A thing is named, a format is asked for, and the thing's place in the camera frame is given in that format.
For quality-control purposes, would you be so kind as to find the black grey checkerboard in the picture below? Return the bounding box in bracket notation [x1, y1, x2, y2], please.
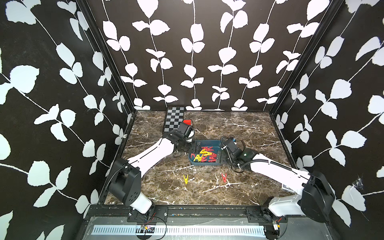
[163, 107, 185, 133]

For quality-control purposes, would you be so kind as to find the white perforated cable duct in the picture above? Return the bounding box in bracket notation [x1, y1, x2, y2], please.
[91, 225, 265, 237]

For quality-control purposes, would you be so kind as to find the teal plastic storage box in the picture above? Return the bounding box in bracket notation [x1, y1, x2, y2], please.
[188, 140, 225, 166]

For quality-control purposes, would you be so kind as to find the small electronics board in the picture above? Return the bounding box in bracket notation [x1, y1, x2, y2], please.
[137, 225, 156, 235]

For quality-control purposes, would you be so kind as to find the clothespin pile in box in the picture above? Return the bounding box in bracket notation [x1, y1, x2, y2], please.
[190, 147, 217, 163]

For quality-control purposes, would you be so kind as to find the black front mounting rail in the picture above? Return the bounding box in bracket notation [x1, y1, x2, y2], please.
[86, 204, 326, 220]

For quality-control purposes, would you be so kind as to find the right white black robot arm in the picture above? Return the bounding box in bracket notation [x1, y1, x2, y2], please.
[220, 136, 336, 223]

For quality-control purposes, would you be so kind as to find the yellow clothespin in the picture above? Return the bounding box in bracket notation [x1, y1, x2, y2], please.
[183, 175, 189, 185]

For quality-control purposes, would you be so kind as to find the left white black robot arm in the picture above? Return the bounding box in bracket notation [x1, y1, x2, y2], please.
[106, 131, 194, 214]

